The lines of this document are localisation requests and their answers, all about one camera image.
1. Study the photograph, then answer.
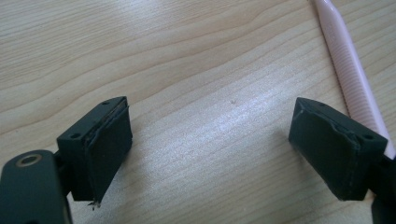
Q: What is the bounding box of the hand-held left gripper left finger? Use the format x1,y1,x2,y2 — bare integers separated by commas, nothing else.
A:
56,95,134,209

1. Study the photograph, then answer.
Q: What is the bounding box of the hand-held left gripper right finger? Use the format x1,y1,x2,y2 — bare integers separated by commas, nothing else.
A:
288,96,389,202

